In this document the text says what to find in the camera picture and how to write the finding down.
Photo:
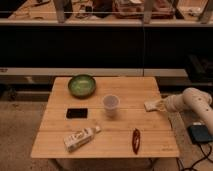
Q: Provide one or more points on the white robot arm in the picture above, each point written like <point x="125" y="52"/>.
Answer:
<point x="191" y="99"/>

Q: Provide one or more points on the translucent plastic cup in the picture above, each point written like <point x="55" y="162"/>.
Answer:
<point x="110" y="104"/>

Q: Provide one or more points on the wooden table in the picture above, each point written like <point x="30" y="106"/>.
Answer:
<point x="157" y="139"/>

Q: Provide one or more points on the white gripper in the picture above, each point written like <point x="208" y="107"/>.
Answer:
<point x="172" y="103"/>

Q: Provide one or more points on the black power adapter box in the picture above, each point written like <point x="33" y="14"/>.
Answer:
<point x="199" y="134"/>

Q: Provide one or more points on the green ceramic bowl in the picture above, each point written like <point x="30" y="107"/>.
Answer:
<point x="82" y="85"/>

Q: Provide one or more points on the black smartphone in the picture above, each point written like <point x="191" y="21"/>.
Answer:
<point x="76" y="113"/>

